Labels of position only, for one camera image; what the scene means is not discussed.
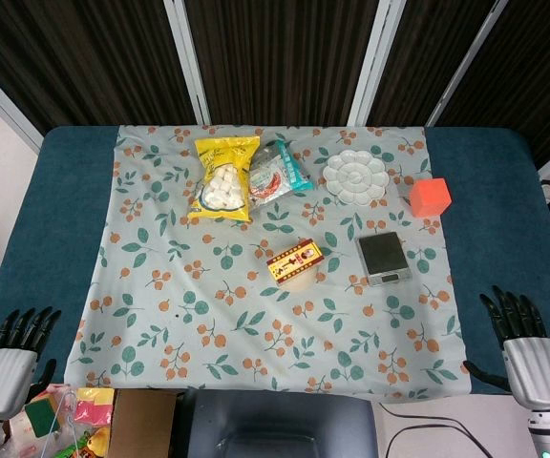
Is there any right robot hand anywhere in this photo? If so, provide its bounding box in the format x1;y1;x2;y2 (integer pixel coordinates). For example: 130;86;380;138
463;284;550;411

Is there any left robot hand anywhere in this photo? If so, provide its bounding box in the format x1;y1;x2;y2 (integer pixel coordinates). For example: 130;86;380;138
0;307;62;422

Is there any orange block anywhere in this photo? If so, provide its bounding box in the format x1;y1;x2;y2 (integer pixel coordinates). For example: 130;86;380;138
409;177;452;219

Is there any silver digital kitchen scale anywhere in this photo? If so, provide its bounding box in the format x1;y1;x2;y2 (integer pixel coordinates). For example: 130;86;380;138
355;232;413;287

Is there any green sponge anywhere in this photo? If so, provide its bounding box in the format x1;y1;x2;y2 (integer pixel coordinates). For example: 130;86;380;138
24;398;59;438

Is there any pink yellow packet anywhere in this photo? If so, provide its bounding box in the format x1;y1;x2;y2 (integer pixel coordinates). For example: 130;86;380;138
73;386;116;426

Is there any brown cardboard box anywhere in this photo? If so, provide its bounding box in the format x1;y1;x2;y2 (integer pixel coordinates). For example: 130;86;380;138
112;388;185;458

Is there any teal table cover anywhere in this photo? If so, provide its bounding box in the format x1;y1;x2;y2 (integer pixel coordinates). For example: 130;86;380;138
0;124;550;397

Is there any floral orange berry tablecloth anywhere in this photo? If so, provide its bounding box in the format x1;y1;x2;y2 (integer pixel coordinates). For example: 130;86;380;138
63;124;472;400

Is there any dark grey robot chest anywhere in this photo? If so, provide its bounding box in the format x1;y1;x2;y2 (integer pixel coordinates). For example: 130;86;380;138
174;388;379;458

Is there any yellow red carton box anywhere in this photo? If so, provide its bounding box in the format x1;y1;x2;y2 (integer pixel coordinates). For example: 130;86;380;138
267;237;326;287

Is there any white flower palette dish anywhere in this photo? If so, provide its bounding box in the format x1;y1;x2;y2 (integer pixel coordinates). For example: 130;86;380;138
322;149;391;208

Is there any yellow marshmallow bag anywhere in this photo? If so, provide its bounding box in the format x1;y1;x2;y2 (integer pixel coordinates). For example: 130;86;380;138
187;135;262;223

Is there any clear teal snack bag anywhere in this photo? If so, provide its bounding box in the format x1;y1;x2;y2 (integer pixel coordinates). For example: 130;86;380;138
248;139;314;213

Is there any black cable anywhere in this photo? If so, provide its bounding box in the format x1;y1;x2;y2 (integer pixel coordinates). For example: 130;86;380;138
378;403;500;458

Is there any dark folding screen white frame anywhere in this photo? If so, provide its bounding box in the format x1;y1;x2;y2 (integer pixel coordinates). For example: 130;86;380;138
0;0;550;169

